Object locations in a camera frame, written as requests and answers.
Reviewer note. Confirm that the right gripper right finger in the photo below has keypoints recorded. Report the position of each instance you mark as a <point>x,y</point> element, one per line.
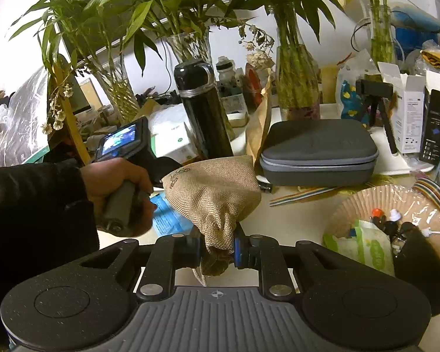
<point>264,255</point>

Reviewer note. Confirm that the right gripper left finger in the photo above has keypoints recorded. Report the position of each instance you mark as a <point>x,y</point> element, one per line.
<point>169,253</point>

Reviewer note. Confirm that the blue tissue packet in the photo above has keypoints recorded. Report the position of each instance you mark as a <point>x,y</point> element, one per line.
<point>166,220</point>

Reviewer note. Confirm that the burlap drawstring pouch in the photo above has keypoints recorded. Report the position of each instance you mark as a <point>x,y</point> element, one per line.
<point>214,195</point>

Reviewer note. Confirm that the left black sleeve forearm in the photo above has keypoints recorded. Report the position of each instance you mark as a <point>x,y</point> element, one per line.
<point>46,221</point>

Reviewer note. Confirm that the person left hand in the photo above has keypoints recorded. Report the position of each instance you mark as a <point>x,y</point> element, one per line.
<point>103,178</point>

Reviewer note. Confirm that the green white tissue box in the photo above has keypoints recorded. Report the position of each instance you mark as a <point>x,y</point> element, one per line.
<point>175,143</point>

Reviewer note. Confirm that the wooden chair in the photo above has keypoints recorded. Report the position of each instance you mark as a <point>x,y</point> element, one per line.
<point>60,113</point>

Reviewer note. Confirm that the black thermos bottle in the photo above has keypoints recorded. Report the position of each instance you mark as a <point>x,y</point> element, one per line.
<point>196,86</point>

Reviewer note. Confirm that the grey zip case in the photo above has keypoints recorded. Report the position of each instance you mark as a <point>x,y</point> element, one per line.
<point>318,153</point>

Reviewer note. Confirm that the left bamboo plant vase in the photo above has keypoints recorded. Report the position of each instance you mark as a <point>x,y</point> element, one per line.
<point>90,36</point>

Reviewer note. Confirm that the bamboo plant vase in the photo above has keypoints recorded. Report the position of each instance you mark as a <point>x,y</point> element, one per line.
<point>296,77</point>
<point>90,36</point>
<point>174,19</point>

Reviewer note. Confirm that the brown paper bag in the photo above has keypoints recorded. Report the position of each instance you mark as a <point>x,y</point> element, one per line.
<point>259,124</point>

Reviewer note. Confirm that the middle bamboo plant vase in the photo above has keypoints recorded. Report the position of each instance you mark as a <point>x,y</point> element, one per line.
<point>174,19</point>

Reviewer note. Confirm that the paper basket of items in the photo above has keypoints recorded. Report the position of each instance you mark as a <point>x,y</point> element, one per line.
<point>390,228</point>

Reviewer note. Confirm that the small black tripod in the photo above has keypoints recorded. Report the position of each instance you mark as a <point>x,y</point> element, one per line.
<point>373,94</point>

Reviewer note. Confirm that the white product box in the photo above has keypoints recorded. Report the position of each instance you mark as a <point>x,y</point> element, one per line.
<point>407,112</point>

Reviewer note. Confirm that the right bamboo plant vase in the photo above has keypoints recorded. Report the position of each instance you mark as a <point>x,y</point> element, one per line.
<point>296,77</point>

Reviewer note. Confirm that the black product box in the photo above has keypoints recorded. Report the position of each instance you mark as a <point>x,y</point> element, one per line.
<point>430,141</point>

